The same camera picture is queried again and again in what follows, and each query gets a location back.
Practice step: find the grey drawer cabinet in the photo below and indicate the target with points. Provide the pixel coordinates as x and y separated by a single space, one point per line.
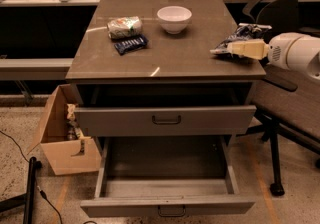
174 70

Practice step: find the dark blue snack packet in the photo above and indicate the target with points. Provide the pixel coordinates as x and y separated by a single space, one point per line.
131 44

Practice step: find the blue chip bag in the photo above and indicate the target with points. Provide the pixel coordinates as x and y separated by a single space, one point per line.
243 32

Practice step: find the cardboard box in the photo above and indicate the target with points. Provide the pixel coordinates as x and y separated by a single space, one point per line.
64 156

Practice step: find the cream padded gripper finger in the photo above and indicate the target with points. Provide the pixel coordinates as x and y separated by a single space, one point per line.
254 48

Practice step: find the upper grey drawer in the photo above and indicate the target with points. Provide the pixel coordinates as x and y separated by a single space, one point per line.
120 122

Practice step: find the white bowl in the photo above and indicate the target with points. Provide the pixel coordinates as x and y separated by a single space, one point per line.
174 19

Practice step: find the grey side bench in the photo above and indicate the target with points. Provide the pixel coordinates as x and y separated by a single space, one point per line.
34 69

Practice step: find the green white snack bag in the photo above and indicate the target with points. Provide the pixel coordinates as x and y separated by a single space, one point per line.
124 27

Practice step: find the black stand leg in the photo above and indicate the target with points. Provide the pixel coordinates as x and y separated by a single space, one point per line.
26 199

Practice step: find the black office chair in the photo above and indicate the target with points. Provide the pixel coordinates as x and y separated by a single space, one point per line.
287 101

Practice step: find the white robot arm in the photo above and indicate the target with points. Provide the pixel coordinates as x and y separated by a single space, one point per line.
291 51

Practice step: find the items inside cardboard box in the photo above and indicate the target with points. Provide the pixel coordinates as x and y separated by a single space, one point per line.
74 131

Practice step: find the lower open grey drawer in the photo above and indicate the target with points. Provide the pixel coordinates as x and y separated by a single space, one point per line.
167 177

